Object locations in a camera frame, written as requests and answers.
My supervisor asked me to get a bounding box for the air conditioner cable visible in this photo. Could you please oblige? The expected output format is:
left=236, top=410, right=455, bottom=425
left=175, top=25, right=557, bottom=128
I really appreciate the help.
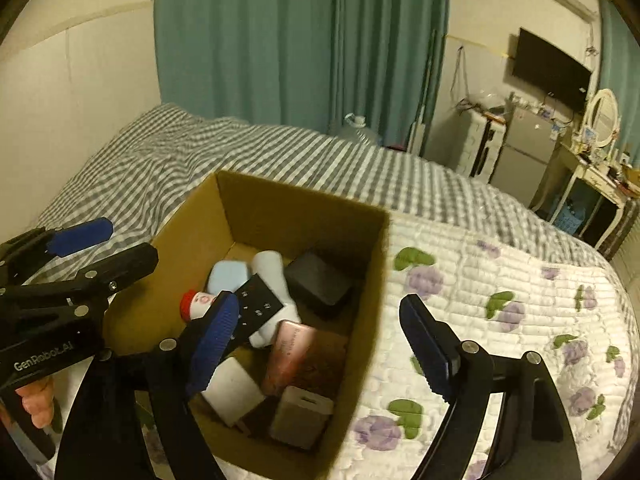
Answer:
left=582, top=20, right=601, bottom=61

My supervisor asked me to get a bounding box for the white oval mirror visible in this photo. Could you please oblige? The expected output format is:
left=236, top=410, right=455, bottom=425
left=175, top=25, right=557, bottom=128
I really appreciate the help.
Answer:
left=580, top=89, right=621, bottom=153

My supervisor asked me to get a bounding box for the cream dressing table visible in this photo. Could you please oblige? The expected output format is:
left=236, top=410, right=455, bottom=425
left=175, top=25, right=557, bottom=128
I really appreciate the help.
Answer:
left=530, top=140, right=640, bottom=256

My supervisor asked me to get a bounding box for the white tube with red cap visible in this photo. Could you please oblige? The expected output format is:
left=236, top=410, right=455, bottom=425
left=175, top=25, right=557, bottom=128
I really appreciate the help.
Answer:
left=180, top=290, right=221, bottom=322

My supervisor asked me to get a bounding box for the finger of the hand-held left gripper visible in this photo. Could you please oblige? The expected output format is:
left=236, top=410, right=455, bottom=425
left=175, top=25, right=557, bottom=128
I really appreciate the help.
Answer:
left=0, top=216, right=114, bottom=287
left=0, top=242, right=160, bottom=349

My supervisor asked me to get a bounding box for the black wall cable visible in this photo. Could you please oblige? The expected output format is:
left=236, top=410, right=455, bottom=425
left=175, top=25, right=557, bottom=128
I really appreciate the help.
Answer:
left=447, top=45, right=468, bottom=111

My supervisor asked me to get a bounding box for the person's left hand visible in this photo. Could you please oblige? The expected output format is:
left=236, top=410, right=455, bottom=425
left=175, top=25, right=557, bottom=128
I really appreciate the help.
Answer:
left=16, top=375, right=57, bottom=429

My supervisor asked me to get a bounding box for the silver refrigerator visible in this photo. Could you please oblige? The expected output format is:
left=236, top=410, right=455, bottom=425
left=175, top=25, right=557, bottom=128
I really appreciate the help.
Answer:
left=487, top=95, right=563, bottom=208

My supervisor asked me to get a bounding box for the pink cosmetic tube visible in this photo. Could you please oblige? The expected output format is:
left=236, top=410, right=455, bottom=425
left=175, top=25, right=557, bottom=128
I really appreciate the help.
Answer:
left=261, top=320, right=317, bottom=395

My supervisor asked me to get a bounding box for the white floral quilted blanket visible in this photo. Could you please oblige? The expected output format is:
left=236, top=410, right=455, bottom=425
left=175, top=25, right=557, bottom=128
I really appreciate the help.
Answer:
left=135, top=205, right=633, bottom=480

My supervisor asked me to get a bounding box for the light blue earbuds case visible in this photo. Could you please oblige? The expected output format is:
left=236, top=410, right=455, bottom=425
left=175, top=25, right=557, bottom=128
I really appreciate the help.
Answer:
left=206, top=260, right=251, bottom=293

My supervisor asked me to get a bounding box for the black wall television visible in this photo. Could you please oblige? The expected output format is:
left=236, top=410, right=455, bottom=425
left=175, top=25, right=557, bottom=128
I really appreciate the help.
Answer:
left=512, top=27, right=593, bottom=111

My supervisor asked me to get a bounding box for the grey power adapter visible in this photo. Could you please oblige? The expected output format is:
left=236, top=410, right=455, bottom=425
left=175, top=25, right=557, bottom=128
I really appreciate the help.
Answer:
left=269, top=385, right=335, bottom=452

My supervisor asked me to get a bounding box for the white pole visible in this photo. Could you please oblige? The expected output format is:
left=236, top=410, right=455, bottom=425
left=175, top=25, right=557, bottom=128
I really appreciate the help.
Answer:
left=407, top=30, right=438, bottom=156

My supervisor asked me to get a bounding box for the light blue curtain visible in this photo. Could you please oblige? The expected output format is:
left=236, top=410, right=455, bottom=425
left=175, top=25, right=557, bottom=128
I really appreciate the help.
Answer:
left=597, top=0, right=640, bottom=151

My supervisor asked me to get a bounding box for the white bottle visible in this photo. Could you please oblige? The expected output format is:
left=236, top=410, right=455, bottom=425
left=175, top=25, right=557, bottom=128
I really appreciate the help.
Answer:
left=249, top=250, right=302, bottom=350

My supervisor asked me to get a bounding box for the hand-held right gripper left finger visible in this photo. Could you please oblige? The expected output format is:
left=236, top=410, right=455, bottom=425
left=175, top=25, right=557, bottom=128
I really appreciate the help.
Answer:
left=52, top=291, right=241, bottom=480

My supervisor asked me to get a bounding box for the dark striped suitcase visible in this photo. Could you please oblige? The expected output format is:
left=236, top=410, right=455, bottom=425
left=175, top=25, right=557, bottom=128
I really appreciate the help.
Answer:
left=597, top=205, right=640, bottom=262

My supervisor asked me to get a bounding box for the clear water jug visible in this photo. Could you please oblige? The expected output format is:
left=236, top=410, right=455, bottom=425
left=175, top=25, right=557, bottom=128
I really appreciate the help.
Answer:
left=330, top=112, right=383, bottom=147

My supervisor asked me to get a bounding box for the teal curtain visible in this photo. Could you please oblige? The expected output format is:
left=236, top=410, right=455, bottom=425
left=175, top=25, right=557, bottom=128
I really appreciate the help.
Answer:
left=327, top=0, right=451, bottom=148
left=152, top=0, right=341, bottom=133

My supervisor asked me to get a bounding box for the white charger cube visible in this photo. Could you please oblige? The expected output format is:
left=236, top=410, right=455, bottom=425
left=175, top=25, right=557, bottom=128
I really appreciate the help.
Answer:
left=200, top=357, right=267, bottom=433

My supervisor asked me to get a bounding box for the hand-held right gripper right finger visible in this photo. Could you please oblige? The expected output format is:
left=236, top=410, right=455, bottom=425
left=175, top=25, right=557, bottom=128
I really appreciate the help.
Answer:
left=399, top=294, right=583, bottom=480

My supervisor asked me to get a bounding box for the black charger block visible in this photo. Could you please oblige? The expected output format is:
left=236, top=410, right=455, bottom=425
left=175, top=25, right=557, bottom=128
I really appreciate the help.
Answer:
left=284, top=251, right=353, bottom=320

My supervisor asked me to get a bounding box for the white drawer cabinet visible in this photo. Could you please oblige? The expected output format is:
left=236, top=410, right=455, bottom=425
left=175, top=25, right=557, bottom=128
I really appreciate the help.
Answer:
left=450, top=110, right=506, bottom=183

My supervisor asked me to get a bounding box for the blue plastic basket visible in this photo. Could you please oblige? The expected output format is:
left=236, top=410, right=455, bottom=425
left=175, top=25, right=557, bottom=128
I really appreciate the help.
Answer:
left=552, top=200, right=588, bottom=236

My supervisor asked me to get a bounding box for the black remote control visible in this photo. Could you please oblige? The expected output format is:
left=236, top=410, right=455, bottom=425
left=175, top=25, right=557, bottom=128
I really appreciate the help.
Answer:
left=227, top=275, right=285, bottom=343

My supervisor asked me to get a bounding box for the brown cardboard box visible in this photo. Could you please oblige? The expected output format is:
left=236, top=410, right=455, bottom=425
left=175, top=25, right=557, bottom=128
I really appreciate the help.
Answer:
left=102, top=170, right=392, bottom=478

